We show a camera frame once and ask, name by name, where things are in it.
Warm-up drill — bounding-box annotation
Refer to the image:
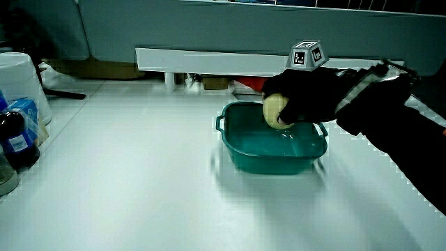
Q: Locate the person's right hand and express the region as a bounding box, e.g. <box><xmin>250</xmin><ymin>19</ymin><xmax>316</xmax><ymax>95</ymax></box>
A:
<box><xmin>261</xmin><ymin>40</ymin><xmax>364</xmax><ymax>126</ymax></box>

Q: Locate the pale yellow pear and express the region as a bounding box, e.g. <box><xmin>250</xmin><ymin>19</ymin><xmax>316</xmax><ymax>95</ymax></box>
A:
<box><xmin>262</xmin><ymin>92</ymin><xmax>295</xmax><ymax>130</ymax></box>

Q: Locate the green square plate basin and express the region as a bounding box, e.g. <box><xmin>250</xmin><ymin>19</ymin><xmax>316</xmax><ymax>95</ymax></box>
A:
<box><xmin>215</xmin><ymin>101</ymin><xmax>329</xmax><ymax>176</ymax></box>

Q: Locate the person's right forearm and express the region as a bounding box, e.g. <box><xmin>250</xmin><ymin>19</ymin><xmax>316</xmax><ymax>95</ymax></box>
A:
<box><xmin>334</xmin><ymin>59</ymin><xmax>446</xmax><ymax>215</ymax></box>

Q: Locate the red object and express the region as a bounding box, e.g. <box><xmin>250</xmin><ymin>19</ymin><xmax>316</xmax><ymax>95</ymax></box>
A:
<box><xmin>233</xmin><ymin>76</ymin><xmax>270</xmax><ymax>93</ymax></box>

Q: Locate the white long bench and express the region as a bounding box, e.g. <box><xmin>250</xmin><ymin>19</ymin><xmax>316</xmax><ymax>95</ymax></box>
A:
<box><xmin>134</xmin><ymin>47</ymin><xmax>406</xmax><ymax>92</ymax></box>

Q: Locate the brown cardboard box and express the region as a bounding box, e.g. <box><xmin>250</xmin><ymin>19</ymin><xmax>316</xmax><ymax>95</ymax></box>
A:
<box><xmin>47</xmin><ymin>57</ymin><xmax>145</xmax><ymax>80</ymax></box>

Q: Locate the black stand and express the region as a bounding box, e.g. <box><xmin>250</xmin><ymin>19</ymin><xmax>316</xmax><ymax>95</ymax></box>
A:
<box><xmin>0</xmin><ymin>6</ymin><xmax>87</xmax><ymax>101</ymax></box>

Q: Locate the blue carton box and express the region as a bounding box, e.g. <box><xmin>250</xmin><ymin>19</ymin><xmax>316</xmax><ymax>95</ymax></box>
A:
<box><xmin>7</xmin><ymin>98</ymin><xmax>49</xmax><ymax>147</ymax></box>

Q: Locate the white plastic bucket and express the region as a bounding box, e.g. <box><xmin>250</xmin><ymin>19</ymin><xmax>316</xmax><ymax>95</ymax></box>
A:
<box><xmin>0</xmin><ymin>52</ymin><xmax>54</xmax><ymax>126</ymax></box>

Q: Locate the dark bottle with blue label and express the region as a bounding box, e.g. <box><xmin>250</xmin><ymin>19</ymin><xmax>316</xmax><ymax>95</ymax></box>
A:
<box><xmin>0</xmin><ymin>110</ymin><xmax>40</xmax><ymax>171</ymax></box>

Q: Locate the clear glass jar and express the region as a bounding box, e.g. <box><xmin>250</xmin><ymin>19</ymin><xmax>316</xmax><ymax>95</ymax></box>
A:
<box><xmin>0</xmin><ymin>145</ymin><xmax>20</xmax><ymax>197</ymax></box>

